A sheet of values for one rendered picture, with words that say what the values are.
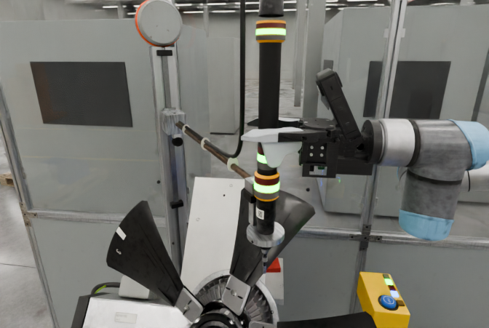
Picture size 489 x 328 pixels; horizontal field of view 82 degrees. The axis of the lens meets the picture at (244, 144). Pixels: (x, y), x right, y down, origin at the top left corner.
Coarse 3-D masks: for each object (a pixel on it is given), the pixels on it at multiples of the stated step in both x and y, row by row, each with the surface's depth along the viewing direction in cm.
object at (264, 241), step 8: (248, 184) 52; (248, 192) 52; (248, 200) 52; (256, 224) 53; (248, 232) 51; (256, 232) 51; (280, 232) 51; (256, 240) 49; (264, 240) 49; (272, 240) 49; (280, 240) 50
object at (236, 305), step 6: (228, 282) 68; (234, 282) 66; (240, 282) 65; (234, 288) 65; (240, 288) 64; (246, 288) 62; (228, 294) 66; (240, 294) 63; (246, 294) 61; (222, 300) 66; (228, 300) 65; (234, 300) 63; (240, 300) 62; (228, 306) 63; (234, 306) 62; (240, 306) 61; (234, 312) 61; (240, 312) 60
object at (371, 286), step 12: (360, 276) 94; (372, 276) 93; (360, 288) 94; (372, 288) 88; (384, 288) 88; (396, 288) 88; (360, 300) 93; (372, 300) 84; (372, 312) 82; (384, 312) 80; (396, 312) 80; (408, 312) 80; (384, 324) 82; (396, 324) 81
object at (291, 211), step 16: (240, 208) 76; (288, 208) 67; (304, 208) 65; (240, 224) 74; (288, 224) 64; (304, 224) 63; (240, 240) 71; (288, 240) 62; (240, 256) 68; (256, 256) 64; (272, 256) 62; (240, 272) 66; (256, 272) 62
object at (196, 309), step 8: (184, 288) 63; (184, 296) 64; (192, 296) 62; (176, 304) 67; (184, 304) 65; (192, 304) 63; (200, 304) 61; (192, 312) 64; (200, 312) 62; (192, 320) 65
